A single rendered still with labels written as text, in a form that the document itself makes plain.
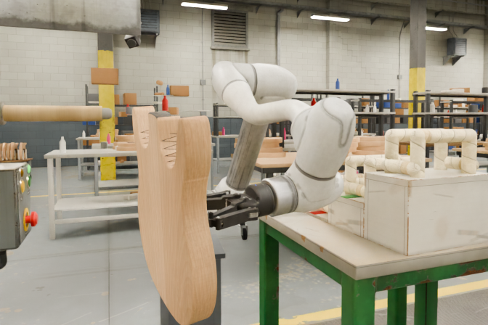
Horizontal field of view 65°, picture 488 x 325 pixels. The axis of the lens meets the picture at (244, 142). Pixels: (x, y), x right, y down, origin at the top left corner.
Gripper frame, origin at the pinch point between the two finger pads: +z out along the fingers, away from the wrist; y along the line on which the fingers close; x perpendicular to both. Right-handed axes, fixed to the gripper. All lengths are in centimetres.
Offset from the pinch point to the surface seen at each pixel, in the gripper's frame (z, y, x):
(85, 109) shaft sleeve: 14.5, 14.5, 21.4
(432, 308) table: -92, 1, -56
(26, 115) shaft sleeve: 25.2, 16.1, 20.9
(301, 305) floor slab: -119, 108, -133
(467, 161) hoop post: -67, -18, 6
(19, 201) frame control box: 29.3, 35.0, -2.6
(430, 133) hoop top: -55, -16, 14
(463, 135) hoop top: -65, -18, 13
